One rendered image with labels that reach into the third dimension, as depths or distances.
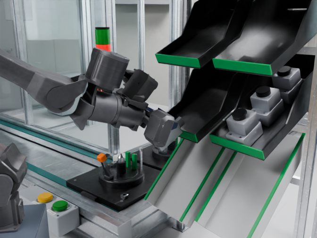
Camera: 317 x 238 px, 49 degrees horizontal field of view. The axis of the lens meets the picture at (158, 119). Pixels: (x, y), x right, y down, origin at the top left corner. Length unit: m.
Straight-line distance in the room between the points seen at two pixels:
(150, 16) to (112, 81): 4.40
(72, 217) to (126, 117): 0.41
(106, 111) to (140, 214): 0.39
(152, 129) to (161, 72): 4.45
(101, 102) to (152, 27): 4.40
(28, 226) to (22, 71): 0.30
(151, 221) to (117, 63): 0.52
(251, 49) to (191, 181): 0.35
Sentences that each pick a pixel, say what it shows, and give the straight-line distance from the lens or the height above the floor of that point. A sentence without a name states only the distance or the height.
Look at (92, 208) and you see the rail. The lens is 0.97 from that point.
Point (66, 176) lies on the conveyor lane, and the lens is 1.27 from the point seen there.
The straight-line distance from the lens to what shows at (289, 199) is 1.29.
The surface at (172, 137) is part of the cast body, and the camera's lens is 0.75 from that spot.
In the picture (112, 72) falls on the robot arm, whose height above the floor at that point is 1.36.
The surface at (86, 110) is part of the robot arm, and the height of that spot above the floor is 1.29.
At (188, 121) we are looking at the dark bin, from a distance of 0.83.
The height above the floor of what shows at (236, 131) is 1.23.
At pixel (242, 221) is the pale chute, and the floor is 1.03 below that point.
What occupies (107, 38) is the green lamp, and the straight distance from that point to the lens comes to 1.20.
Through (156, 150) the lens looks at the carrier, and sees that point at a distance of 1.25.
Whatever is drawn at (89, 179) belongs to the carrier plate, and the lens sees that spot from 1.11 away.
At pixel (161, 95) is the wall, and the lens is 5.14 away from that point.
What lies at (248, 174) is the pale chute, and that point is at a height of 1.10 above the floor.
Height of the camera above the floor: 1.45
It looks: 16 degrees down
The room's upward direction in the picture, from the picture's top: straight up
